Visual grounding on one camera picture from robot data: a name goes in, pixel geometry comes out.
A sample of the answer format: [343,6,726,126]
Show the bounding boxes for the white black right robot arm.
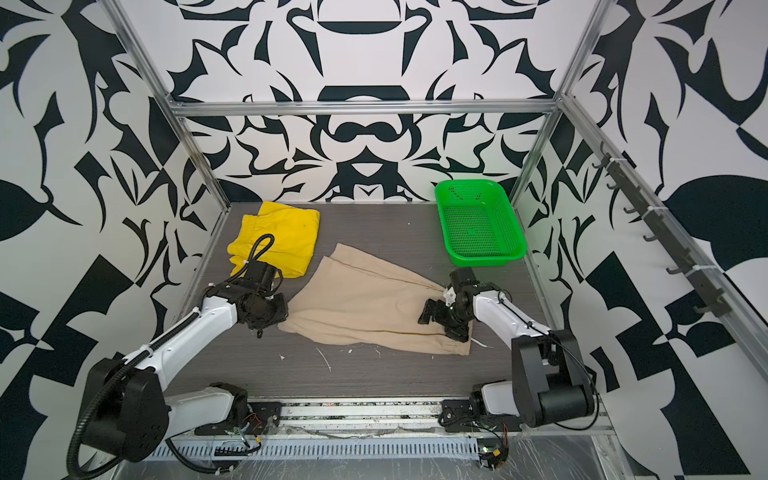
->
[418,267,600,431]

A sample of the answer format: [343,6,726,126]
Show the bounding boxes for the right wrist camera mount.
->
[443,286,457,307]

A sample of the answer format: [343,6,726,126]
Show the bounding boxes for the black wall hook rack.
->
[593,141,733,318]

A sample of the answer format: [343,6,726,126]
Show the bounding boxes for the aluminium cage frame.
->
[101,1,767,375]

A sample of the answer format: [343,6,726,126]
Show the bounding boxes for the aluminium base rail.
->
[107,394,616,436]

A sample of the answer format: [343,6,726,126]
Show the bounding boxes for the small green-lit electronics board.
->
[478,437,509,470]

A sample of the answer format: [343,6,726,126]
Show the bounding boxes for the green plastic basket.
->
[435,179,528,267]

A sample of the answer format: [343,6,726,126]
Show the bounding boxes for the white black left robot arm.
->
[67,260,288,476]

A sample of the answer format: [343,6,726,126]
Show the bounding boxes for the white slotted cable duct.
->
[175,437,480,461]

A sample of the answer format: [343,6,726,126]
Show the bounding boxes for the beige shorts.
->
[278,244,471,356]

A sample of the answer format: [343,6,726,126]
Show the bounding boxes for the yellow shorts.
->
[227,202,320,279]

